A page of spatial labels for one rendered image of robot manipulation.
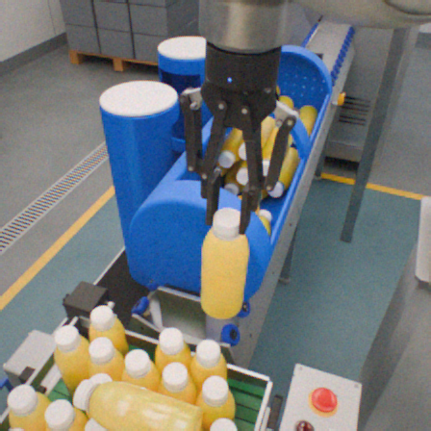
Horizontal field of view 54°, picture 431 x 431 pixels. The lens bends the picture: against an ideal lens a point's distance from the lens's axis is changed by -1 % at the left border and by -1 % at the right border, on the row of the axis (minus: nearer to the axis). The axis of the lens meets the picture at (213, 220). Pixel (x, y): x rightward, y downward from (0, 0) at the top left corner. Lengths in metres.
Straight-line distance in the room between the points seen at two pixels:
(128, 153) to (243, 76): 1.19
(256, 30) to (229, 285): 0.34
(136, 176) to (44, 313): 0.95
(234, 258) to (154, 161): 1.06
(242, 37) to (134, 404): 0.47
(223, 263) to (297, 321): 1.58
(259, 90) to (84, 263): 2.08
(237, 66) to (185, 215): 0.41
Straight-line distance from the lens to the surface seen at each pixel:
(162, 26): 4.34
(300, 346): 2.06
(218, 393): 0.70
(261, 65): 0.43
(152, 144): 1.56
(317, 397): 0.68
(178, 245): 0.84
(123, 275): 2.13
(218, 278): 0.60
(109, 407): 0.64
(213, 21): 0.42
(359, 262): 2.49
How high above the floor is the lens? 1.70
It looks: 41 degrees down
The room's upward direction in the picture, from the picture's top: straight up
